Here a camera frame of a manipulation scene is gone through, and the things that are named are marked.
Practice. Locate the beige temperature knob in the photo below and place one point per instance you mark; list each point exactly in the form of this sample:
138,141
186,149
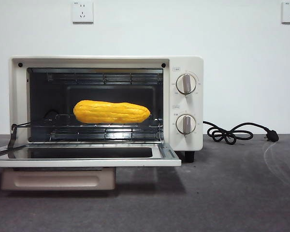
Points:
186,84

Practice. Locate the white Toshiba toaster oven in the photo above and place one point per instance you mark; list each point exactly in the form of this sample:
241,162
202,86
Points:
186,62

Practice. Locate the beige timer knob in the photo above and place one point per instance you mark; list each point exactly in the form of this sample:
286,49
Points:
186,123

